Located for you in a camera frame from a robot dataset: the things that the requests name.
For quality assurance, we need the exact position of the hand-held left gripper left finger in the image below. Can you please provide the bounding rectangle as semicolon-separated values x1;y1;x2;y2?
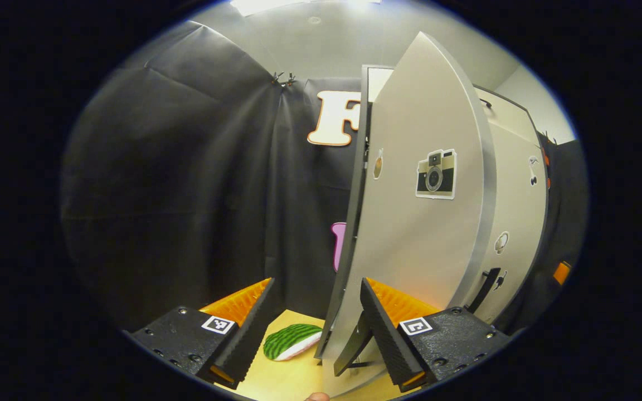
129;277;278;389

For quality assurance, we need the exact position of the grey white shoe cabinet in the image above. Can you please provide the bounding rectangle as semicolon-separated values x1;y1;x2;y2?
314;64;542;360

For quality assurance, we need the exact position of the black backdrop cloth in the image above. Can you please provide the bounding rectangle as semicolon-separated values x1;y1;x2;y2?
62;21;588;335

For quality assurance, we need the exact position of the black door handle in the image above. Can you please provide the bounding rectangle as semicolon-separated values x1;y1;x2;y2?
334;312;376;377
468;267;502;312

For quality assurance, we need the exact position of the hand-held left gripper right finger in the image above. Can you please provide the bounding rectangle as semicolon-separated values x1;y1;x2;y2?
359;277;514;391

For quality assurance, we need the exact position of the watermelon slice plush toy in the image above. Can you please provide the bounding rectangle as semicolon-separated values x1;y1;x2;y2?
263;324;323;361

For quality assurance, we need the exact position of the white shoe cabinet door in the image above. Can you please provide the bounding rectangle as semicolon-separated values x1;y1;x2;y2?
321;32;498;397
462;120;550;326

